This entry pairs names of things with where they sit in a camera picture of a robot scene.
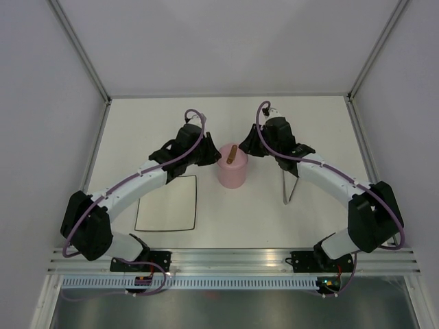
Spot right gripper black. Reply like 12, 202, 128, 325
238, 124, 279, 158

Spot pink lid with brown strap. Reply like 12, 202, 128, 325
217, 143, 248, 171

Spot pink cylindrical lunch box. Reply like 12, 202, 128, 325
217, 164, 248, 189

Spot steel food tongs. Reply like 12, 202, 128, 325
281, 171, 299, 205

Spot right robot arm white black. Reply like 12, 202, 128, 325
239, 117, 404, 271

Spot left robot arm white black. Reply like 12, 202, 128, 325
60, 123, 221, 271

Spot white square plate black rim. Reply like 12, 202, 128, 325
134, 175, 198, 232

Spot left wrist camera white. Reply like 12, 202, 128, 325
185, 114, 205, 127

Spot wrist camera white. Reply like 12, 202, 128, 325
185, 114, 205, 127
262, 108, 283, 121

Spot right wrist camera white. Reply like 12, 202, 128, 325
262, 108, 283, 121

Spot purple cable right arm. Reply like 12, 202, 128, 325
256, 100, 408, 251

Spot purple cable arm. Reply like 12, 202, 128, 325
62, 108, 206, 271
256, 100, 408, 251

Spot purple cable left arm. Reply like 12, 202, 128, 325
62, 108, 206, 271

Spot right aluminium frame post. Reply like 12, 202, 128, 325
346, 0, 412, 102

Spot aluminium frame post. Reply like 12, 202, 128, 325
346, 0, 412, 102
47, 0, 111, 103

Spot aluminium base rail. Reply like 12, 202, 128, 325
46, 248, 420, 276

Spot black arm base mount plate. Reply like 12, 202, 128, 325
110, 250, 172, 273

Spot white slotted cable duct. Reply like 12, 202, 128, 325
62, 276, 318, 291

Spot left aluminium frame post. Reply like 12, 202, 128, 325
47, 0, 111, 103

